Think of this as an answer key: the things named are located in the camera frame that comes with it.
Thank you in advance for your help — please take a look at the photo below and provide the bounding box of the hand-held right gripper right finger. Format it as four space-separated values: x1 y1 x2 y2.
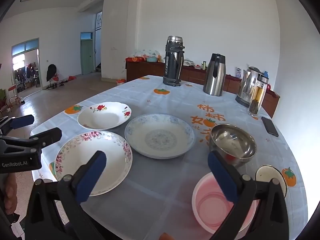
207 150 297 240

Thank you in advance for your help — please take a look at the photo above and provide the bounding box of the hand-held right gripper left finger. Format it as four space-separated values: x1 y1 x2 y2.
25 150 107 240

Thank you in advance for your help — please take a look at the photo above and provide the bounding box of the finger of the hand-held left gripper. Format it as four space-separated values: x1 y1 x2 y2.
0 114 35 136
0 127 62 155

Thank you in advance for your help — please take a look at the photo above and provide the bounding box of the white plate with pink flowers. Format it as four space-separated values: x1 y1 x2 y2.
54 131 133 197

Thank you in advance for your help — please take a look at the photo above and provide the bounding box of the pink plastic bowl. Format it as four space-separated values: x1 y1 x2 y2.
192 172 258 235

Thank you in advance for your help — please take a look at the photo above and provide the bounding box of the stainless steel bowl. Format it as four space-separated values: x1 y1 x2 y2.
209 124 257 168

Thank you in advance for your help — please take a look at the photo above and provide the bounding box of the white enamel bowl dark rim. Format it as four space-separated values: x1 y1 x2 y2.
254 164 288 198

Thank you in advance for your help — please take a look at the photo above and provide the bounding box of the white plate with red flowers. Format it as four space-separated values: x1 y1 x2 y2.
77 102 132 130

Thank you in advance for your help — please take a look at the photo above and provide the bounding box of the white plate with blue pattern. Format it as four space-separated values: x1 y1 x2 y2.
124 114 195 159

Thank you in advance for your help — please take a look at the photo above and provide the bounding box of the person's left hand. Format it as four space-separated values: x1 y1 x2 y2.
0 173 18 215

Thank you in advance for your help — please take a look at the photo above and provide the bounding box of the black jacket on stool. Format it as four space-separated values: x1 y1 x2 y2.
46 64 60 88

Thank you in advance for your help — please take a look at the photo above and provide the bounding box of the black smartphone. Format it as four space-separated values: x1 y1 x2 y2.
261 116 279 137

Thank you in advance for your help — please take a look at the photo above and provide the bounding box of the green door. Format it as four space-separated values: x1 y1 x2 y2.
80 40 93 75

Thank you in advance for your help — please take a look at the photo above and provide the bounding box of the glass tea bottle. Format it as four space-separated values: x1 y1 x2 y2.
248 71 269 117

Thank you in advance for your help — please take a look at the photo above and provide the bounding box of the stainless steel electric kettle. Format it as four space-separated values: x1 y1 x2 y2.
235 66 264 108

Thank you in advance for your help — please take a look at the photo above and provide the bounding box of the brown wooden sideboard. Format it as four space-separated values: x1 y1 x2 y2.
126 57 280 119

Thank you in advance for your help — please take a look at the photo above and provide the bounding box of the dark worn thermos flask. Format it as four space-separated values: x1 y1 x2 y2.
163 36 185 87

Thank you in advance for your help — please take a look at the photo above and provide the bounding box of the white floral food cover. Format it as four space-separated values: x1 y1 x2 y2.
132 49 162 58

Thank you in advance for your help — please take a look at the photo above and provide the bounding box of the steel carafe with black handle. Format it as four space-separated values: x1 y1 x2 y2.
203 53 227 97

